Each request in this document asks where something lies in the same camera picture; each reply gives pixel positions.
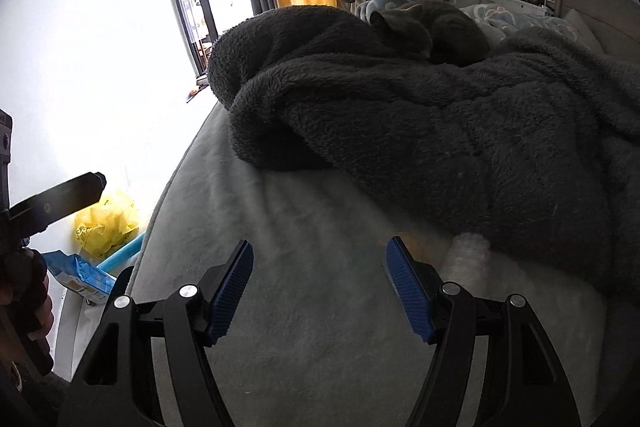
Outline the person's left hand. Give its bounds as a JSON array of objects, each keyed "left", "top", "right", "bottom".
[{"left": 25, "top": 294, "right": 54, "bottom": 341}]

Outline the light blue patterned blanket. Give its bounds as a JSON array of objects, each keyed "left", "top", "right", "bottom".
[{"left": 355, "top": 0, "right": 576, "bottom": 52}]

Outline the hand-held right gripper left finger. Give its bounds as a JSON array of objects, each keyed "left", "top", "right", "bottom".
[{"left": 57, "top": 239, "right": 254, "bottom": 427}]

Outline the dark grey fleece blanket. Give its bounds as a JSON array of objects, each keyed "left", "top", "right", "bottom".
[{"left": 207, "top": 5, "right": 640, "bottom": 308}]

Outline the taupe pillow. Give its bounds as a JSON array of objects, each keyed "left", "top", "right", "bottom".
[{"left": 562, "top": 9, "right": 603, "bottom": 52}]

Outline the cyan foam tube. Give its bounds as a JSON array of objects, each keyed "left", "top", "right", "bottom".
[{"left": 96, "top": 232, "right": 147, "bottom": 274}]

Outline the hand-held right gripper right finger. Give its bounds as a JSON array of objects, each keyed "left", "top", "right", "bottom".
[{"left": 385, "top": 236, "right": 583, "bottom": 427}]

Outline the light blue tissue packet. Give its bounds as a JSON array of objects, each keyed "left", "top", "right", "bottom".
[{"left": 41, "top": 251, "right": 118, "bottom": 304}]

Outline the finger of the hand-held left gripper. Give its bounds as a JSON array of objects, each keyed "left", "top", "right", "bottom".
[{"left": 9, "top": 172, "right": 108, "bottom": 235}]

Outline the light grey bed sheet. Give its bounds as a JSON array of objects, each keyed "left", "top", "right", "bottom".
[{"left": 127, "top": 99, "right": 616, "bottom": 427}]

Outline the grey cat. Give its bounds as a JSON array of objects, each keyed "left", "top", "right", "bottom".
[{"left": 369, "top": 0, "right": 492, "bottom": 66}]

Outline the taupe upholstered headboard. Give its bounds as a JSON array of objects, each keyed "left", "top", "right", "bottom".
[{"left": 555, "top": 0, "right": 640, "bottom": 58}]

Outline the white fluffy sock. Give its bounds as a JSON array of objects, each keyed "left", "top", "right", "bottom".
[{"left": 442, "top": 231, "right": 491, "bottom": 290}]

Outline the yellow plastic bag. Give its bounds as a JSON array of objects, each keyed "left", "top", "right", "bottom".
[{"left": 75, "top": 189, "right": 141, "bottom": 258}]

